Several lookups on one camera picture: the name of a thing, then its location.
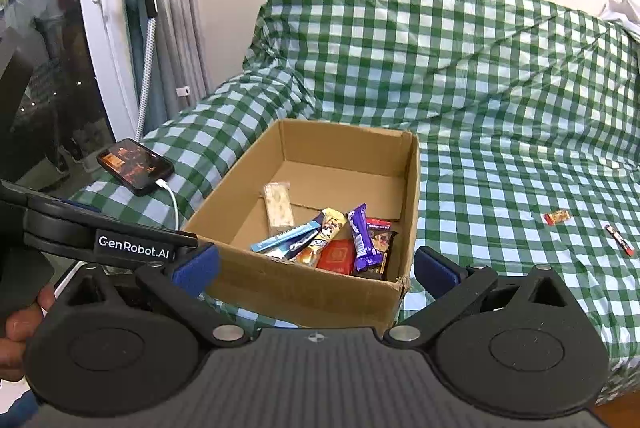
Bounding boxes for white nougat bar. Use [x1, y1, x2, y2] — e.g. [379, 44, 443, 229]
[261, 181, 293, 236]

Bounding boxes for white charging cable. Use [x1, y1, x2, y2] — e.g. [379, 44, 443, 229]
[156, 179, 182, 230]

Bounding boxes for braided white grey cable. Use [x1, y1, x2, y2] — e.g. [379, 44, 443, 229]
[134, 16, 159, 144]

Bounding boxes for green white checkered cloth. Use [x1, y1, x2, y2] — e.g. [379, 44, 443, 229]
[67, 0, 640, 404]

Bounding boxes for white door frame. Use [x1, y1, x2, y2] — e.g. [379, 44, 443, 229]
[74, 0, 143, 141]

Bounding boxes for dark shoes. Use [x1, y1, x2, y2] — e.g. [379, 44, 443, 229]
[52, 135, 88, 174]

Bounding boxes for cardboard box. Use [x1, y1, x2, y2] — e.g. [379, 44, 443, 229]
[182, 118, 421, 329]

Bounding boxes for yellow brown snack bar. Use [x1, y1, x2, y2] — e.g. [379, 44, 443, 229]
[290, 207, 348, 266]

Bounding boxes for purple snack packet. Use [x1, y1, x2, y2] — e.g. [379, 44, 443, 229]
[346, 203, 383, 274]

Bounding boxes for blue cloth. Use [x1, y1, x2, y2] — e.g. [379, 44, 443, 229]
[0, 390, 43, 428]

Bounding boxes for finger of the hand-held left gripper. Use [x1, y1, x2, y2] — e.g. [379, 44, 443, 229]
[0, 179, 103, 229]

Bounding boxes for person's left hand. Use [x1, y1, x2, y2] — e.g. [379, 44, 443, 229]
[0, 283, 57, 382]

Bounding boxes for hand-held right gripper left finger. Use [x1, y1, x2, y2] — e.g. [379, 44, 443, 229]
[65, 244, 249, 350]

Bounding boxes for white crumpled cloth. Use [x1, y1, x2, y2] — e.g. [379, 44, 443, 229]
[597, 0, 640, 42]

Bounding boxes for thin red white stick packet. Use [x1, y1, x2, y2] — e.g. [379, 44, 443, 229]
[603, 224, 636, 257]

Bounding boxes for black smartphone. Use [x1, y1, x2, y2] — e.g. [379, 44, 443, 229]
[96, 138, 176, 196]

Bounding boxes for dark brown chocolate packet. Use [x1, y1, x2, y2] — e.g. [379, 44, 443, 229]
[369, 229, 399, 280]

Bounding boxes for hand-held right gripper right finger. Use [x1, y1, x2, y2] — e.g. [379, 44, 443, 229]
[382, 245, 568, 350]

